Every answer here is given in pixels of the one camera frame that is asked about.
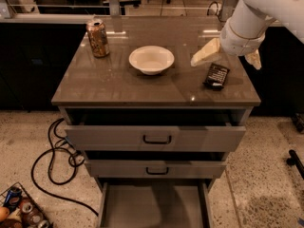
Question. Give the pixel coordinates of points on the black caster leg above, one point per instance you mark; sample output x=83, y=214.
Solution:
x=295, y=160

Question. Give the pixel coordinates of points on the white paper bowl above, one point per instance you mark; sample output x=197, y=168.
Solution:
x=151, y=60

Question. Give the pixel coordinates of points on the middle grey drawer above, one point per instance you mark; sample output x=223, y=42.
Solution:
x=148, y=165

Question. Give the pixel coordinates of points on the gold soda can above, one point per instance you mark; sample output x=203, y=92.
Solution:
x=96, y=33

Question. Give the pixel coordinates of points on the top grey drawer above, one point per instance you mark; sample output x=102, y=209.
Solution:
x=147, y=129

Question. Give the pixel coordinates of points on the grey drawer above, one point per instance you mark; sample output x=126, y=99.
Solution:
x=147, y=129
x=155, y=204
x=148, y=165

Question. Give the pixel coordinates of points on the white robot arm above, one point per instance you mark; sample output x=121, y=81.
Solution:
x=262, y=13

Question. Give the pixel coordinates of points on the grey drawer cabinet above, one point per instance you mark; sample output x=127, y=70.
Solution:
x=111, y=82

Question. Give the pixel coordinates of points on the bottom grey drawer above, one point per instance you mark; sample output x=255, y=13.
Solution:
x=155, y=204

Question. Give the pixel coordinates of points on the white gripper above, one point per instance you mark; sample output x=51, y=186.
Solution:
x=239, y=44

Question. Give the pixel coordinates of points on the blue soda can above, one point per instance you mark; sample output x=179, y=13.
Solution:
x=13, y=196

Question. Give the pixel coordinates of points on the brown can in basket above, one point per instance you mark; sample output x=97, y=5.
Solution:
x=30, y=213

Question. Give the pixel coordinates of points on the wire basket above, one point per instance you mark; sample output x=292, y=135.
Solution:
x=19, y=210

